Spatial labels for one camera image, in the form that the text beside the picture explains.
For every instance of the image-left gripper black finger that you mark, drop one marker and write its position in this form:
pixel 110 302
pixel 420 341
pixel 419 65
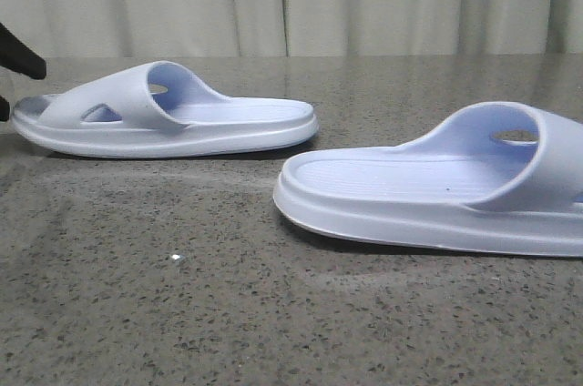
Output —
pixel 18 57
pixel 4 109

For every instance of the light blue slipper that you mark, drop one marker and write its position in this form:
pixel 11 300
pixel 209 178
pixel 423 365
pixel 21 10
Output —
pixel 496 177
pixel 160 110

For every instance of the beige curtain backdrop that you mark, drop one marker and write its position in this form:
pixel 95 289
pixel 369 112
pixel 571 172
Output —
pixel 100 28

